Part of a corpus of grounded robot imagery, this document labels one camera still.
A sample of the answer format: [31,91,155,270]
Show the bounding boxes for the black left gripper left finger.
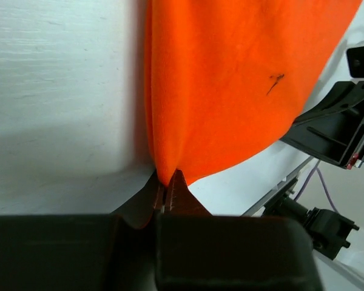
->
[0,174,163,290]

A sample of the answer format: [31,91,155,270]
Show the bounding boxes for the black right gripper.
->
[281,45,364,168]

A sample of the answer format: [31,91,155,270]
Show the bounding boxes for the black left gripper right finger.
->
[155,170,323,290]

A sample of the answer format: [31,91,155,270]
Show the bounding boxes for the orange t shirt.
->
[144,1,360,185]

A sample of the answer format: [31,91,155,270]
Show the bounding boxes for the aluminium table edge rail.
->
[242,157,313,216]

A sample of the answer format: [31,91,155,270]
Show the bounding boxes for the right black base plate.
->
[263,178,359,260]

